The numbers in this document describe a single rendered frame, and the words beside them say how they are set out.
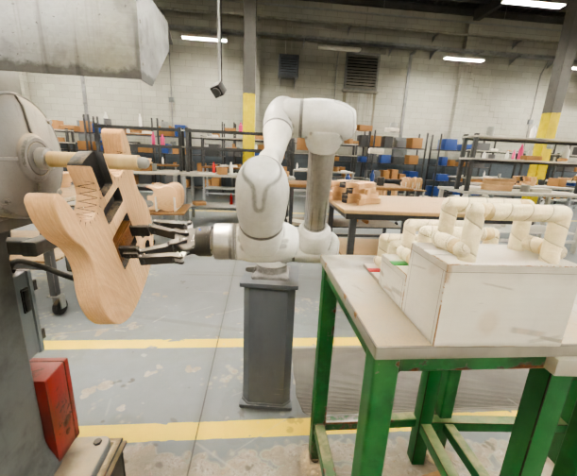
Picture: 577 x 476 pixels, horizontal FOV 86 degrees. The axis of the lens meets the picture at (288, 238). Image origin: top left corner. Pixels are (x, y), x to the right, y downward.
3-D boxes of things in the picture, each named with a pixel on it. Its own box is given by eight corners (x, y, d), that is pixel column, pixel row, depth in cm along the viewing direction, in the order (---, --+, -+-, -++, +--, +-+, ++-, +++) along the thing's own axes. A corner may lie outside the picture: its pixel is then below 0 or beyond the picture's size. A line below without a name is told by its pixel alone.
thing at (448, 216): (439, 249, 65) (447, 205, 63) (432, 245, 68) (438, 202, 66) (453, 249, 66) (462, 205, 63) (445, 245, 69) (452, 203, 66)
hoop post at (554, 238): (548, 263, 59) (561, 215, 56) (534, 258, 62) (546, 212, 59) (563, 263, 59) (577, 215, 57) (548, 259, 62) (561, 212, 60)
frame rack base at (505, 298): (433, 348, 60) (449, 264, 56) (399, 310, 75) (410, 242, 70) (562, 347, 63) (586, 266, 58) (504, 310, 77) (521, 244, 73)
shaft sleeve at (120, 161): (57, 164, 68) (47, 168, 65) (52, 149, 66) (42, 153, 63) (143, 167, 69) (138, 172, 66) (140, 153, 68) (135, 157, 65)
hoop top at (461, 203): (445, 212, 63) (448, 197, 63) (437, 210, 66) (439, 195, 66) (537, 215, 65) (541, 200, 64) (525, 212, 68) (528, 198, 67)
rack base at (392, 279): (401, 311, 74) (407, 275, 72) (377, 283, 90) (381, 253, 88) (507, 311, 77) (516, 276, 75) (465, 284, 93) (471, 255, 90)
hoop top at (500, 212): (471, 221, 55) (475, 203, 55) (460, 217, 59) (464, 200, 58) (574, 224, 57) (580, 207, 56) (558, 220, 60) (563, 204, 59)
